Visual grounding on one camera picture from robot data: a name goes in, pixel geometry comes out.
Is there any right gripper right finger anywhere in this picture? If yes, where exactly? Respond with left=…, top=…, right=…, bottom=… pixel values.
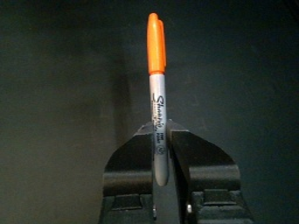
left=167, top=120, right=255, bottom=224

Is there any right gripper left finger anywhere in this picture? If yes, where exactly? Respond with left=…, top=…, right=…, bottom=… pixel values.
left=97, top=122, right=155, bottom=224

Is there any grey marker pen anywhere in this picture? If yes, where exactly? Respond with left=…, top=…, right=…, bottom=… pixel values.
left=145, top=12, right=171, bottom=187

